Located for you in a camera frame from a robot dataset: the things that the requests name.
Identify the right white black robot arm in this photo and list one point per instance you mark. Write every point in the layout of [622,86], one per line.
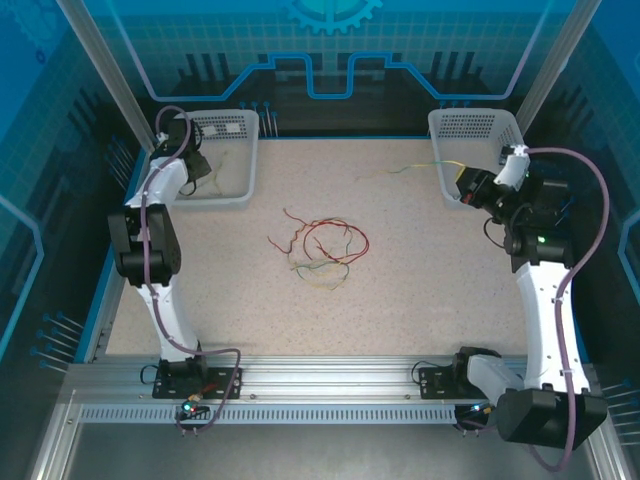
[542,320]

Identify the white label sticker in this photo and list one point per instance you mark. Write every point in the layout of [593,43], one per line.
[232,128]
[210,131]

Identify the white perforated basket with labels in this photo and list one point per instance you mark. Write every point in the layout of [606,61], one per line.
[235,155]

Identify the white perforated plastic basket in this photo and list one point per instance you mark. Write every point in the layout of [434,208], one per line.
[475,135]

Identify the small lit circuit board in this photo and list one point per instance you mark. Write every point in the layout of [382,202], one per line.
[191,408]
[480,410]

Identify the aluminium frame post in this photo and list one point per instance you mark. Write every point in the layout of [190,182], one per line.
[107,75]
[555,65]

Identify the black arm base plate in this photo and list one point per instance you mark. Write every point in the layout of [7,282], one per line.
[225,381]
[435,383]

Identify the aluminium mounting rail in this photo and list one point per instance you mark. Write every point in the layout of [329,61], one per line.
[325,375]

